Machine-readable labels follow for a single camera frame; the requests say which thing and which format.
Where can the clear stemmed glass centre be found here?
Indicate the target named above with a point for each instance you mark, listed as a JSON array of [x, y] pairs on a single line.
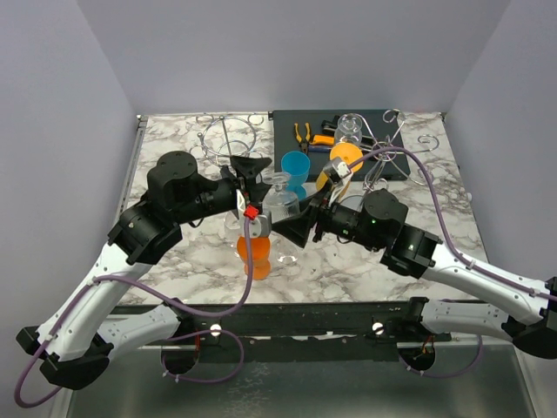
[[286, 252]]

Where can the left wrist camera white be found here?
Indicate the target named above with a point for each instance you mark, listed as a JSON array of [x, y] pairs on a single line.
[[260, 222]]

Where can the round ring chrome glass rack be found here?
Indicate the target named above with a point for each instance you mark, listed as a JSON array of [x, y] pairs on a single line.
[[223, 136]]

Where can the orange plastic goblet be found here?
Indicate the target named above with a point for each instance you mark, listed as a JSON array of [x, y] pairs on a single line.
[[261, 248]]

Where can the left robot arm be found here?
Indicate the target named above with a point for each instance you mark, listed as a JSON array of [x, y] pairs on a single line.
[[75, 345]]

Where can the black metal tool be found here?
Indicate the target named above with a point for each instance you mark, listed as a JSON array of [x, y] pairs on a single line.
[[330, 126]]

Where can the ribbed clear wine glass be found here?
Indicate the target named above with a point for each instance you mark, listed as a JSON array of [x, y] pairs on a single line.
[[349, 129]]

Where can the scroll arm chrome glass rack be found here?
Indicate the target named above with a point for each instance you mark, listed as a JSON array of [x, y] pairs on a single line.
[[385, 153]]

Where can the aluminium extrusion frame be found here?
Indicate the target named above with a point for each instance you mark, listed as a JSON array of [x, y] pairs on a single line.
[[61, 402]]

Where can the dark grey tool tray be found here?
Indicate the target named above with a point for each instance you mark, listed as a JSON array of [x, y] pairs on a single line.
[[285, 139]]

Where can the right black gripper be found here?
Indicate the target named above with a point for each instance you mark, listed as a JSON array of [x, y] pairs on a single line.
[[298, 226]]

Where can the clear glass with reflection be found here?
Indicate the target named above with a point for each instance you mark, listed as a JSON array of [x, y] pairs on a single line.
[[280, 203]]

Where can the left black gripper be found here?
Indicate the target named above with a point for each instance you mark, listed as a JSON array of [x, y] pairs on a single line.
[[249, 168]]

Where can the yellow plastic goblet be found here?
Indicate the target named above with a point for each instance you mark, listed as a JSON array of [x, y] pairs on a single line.
[[348, 152]]

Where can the yellow handled pliers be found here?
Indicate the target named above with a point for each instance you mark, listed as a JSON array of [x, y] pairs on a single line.
[[303, 136]]

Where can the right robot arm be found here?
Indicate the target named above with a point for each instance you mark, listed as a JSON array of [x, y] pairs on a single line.
[[506, 305]]

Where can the blue red screwdriver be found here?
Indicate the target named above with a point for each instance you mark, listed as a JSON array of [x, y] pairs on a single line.
[[319, 148]]

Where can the clear glass far left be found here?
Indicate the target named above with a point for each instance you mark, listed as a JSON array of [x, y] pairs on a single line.
[[232, 227]]

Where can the blue plastic goblet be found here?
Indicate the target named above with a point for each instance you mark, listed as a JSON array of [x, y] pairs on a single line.
[[297, 165]]

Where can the black front mounting rail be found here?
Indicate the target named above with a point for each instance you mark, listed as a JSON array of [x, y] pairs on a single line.
[[356, 331]]

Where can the orange utility knife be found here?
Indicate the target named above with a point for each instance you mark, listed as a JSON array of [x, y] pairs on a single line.
[[322, 140]]

